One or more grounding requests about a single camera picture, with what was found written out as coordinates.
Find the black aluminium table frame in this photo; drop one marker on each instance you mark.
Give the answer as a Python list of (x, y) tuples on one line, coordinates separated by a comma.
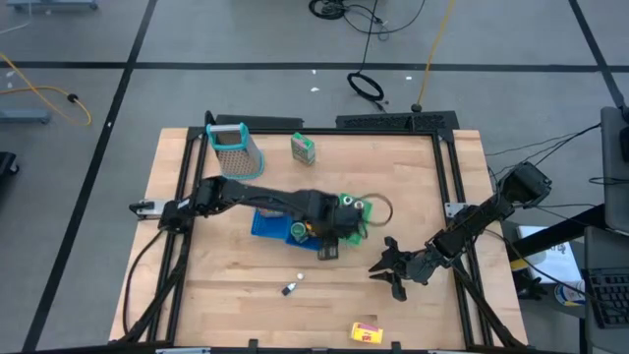
[(314, 132)]

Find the white paper sheet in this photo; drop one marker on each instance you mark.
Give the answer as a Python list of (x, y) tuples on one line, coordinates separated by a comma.
[(550, 255)]

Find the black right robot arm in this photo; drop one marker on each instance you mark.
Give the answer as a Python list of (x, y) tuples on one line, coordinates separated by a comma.
[(472, 221)]

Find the black bar-shaped box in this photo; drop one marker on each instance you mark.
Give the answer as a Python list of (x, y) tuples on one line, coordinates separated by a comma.
[(260, 121)]

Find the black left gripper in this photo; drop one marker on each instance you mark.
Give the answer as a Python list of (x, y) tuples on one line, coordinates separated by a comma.
[(341, 221)]

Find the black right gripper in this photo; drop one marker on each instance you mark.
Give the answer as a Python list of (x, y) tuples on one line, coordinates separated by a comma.
[(420, 265)]

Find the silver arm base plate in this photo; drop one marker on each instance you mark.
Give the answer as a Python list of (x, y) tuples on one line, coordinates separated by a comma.
[(453, 209), (150, 207)]

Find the green Apple Jacks cereal box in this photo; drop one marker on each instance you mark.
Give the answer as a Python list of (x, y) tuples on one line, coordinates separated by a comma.
[(302, 150)]

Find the yellow Corn Pops cereal box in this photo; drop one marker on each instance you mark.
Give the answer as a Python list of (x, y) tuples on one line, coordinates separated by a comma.
[(366, 334)]

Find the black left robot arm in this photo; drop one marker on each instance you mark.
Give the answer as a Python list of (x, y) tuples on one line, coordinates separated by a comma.
[(255, 196)]

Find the black perforated box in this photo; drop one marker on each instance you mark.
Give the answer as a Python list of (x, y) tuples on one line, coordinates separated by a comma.
[(393, 121)]

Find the green plastic basket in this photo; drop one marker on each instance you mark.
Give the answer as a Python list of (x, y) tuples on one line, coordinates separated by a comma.
[(367, 210)]

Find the green-lid herb jar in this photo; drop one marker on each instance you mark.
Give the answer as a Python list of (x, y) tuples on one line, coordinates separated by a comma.
[(298, 231)]

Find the round printed disc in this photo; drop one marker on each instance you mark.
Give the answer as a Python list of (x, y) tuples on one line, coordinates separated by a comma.
[(570, 294)]

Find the black laptop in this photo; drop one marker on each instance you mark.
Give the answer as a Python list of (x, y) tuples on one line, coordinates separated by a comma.
[(609, 295)]

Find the grey cart base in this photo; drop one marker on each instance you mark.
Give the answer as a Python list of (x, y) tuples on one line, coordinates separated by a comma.
[(24, 116), (49, 5)]

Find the metal box grater teal trim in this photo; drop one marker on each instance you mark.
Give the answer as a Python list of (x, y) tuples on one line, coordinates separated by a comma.
[(238, 157)]

